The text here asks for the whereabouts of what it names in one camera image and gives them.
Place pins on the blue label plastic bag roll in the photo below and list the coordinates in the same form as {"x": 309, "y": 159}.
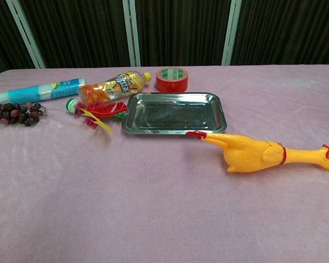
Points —
{"x": 30, "y": 93}

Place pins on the stainless steel tray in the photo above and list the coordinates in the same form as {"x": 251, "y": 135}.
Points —
{"x": 174, "y": 113}

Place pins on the orange label drink bottle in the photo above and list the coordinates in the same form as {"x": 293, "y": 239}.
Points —
{"x": 112, "y": 89}

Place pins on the dark pleated curtain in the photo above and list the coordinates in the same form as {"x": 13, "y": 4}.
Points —
{"x": 181, "y": 30}

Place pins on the colourful feather shuttlecock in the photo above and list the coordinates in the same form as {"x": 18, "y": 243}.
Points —
{"x": 104, "y": 111}

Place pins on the dark artificial grape bunch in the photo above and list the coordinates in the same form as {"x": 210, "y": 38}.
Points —
{"x": 15, "y": 112}

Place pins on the pink table cloth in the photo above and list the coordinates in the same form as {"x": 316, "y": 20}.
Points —
{"x": 126, "y": 191}

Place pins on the yellow rubber chicken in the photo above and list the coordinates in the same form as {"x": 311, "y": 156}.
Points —
{"x": 244, "y": 153}

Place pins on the white screen frame post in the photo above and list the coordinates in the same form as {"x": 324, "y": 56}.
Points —
{"x": 132, "y": 33}
{"x": 26, "y": 34}
{"x": 231, "y": 33}

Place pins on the red tape roll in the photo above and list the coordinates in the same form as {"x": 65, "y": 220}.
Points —
{"x": 171, "y": 85}

